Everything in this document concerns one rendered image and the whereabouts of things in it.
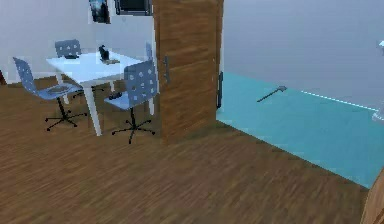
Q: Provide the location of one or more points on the black statuette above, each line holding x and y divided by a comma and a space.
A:
104, 52

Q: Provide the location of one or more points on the brown wooden room door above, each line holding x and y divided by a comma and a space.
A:
186, 66

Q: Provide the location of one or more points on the white dining table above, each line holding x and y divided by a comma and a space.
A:
87, 68

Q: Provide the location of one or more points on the small black object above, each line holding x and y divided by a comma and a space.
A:
114, 95

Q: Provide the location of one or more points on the dark flat dish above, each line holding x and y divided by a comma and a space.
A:
71, 56

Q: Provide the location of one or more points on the dark framed picture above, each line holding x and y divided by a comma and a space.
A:
99, 10

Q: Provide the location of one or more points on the blue swivel chair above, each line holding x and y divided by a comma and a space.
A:
140, 85
68, 47
30, 83

